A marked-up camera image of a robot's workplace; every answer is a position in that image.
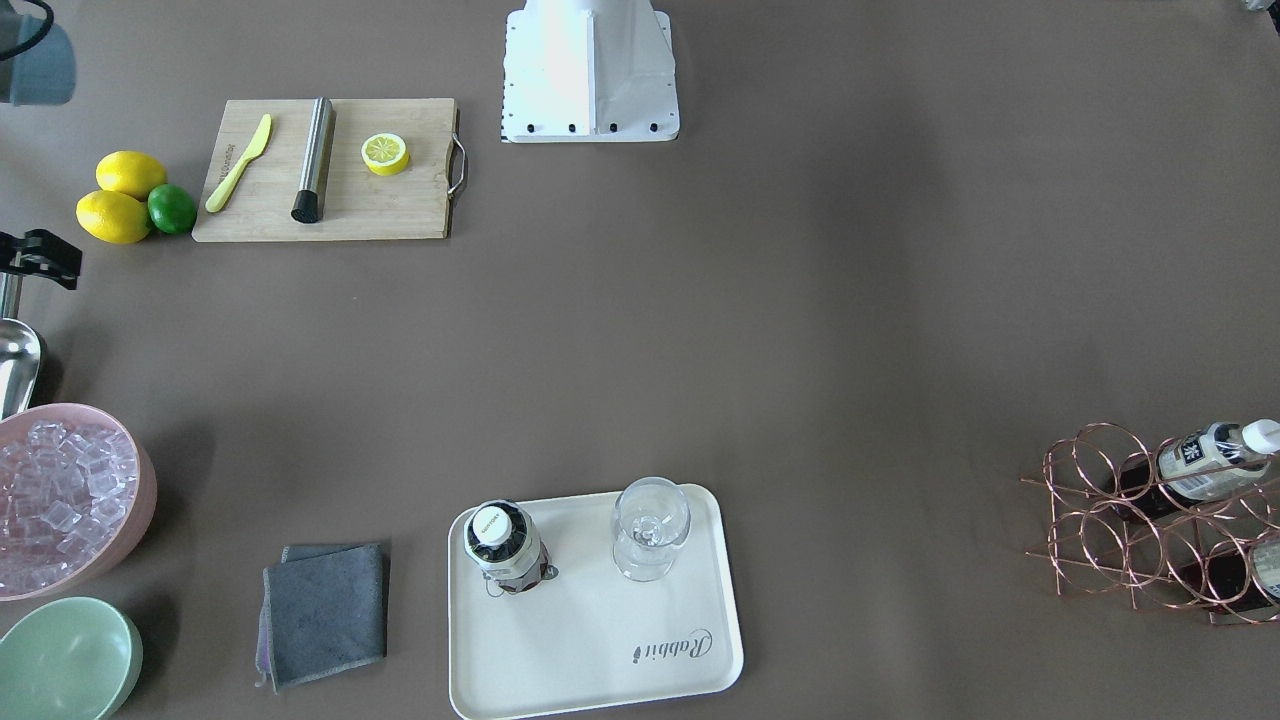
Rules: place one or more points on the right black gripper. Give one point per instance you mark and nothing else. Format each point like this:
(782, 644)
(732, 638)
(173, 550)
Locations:
(40, 255)

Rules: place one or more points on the tea bottle front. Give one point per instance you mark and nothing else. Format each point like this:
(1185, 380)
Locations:
(503, 540)

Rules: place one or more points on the tea bottle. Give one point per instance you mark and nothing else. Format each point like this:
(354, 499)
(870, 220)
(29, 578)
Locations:
(1236, 581)
(503, 540)
(1210, 464)

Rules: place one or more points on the copper wire bottle basket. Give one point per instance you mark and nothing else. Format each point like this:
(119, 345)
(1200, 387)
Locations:
(1092, 551)

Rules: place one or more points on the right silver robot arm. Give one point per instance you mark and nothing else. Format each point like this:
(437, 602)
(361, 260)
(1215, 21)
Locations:
(38, 62)

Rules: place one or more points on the tea bottle rear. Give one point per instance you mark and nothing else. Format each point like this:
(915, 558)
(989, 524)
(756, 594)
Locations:
(1210, 464)

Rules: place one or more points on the yellow lemon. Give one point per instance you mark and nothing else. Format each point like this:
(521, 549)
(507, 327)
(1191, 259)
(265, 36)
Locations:
(131, 172)
(113, 217)

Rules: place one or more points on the steel ice scoop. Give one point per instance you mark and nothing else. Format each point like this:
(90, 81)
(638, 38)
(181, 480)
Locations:
(22, 352)

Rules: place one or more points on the green lime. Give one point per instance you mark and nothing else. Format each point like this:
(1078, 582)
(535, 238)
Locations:
(171, 210)

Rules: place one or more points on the pink bowl with ice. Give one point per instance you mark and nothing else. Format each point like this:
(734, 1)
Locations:
(79, 493)

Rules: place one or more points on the yellow plastic knife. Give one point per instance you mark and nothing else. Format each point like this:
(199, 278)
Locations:
(252, 151)

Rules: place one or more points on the wooden cutting board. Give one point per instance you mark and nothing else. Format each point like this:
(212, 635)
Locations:
(356, 204)

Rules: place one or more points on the half lemon slice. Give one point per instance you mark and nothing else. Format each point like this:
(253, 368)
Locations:
(385, 154)

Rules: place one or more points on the green ceramic bowl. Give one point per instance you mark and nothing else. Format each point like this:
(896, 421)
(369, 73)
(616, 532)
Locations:
(76, 658)

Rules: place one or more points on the dark grey folded cloth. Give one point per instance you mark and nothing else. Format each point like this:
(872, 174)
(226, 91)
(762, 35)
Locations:
(323, 612)

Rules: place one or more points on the upright wine glass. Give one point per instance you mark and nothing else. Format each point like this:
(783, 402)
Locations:
(651, 521)

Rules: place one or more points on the white plastic tray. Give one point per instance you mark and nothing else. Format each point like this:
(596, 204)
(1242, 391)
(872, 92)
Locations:
(590, 638)

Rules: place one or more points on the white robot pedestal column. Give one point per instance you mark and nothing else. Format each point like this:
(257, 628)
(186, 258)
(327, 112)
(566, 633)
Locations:
(589, 72)

